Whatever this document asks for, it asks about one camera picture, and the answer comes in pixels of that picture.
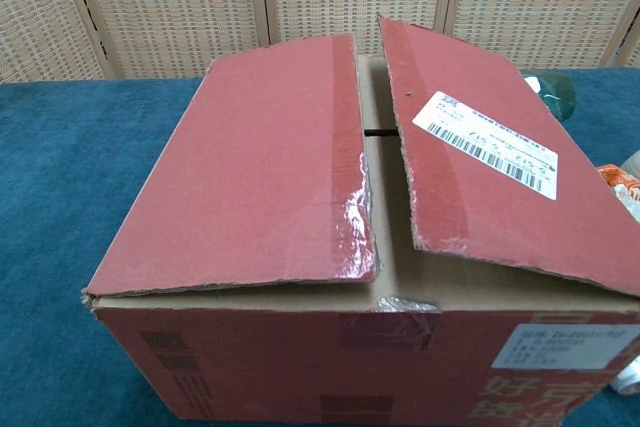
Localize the green plastic spray bottle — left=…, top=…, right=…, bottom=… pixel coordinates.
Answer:
left=524, top=69, right=579, bottom=121

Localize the blue carpet table mat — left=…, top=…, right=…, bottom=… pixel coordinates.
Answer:
left=0, top=66, right=640, bottom=427

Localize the orange white snack packet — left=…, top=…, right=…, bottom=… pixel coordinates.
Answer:
left=597, top=162, right=640, bottom=221

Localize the red cardboard shipping box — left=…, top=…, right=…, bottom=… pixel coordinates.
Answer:
left=79, top=14, right=640, bottom=427

